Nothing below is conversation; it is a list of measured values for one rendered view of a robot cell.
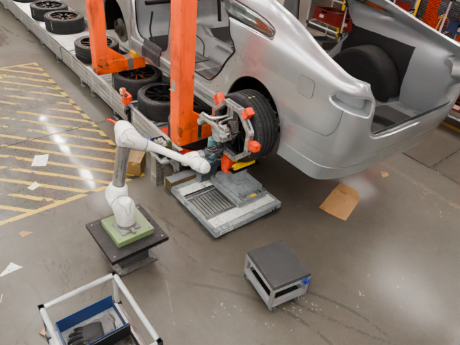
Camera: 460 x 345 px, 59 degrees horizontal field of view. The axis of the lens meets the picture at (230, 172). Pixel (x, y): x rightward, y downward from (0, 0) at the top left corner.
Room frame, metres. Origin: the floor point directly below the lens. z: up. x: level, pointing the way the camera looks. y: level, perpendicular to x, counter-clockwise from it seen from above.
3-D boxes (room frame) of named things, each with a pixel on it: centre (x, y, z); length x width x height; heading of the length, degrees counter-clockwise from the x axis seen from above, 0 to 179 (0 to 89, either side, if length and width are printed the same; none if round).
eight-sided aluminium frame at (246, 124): (3.28, 0.03, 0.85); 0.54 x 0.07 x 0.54; 41
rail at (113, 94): (4.49, 1.33, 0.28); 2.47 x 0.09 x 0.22; 41
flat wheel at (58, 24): (7.23, 3.19, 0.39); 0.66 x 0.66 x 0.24
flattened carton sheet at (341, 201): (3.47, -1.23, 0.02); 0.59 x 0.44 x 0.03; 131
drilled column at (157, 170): (3.45, 0.76, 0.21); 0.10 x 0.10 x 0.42; 41
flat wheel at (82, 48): (6.12, 2.25, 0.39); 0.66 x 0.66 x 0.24
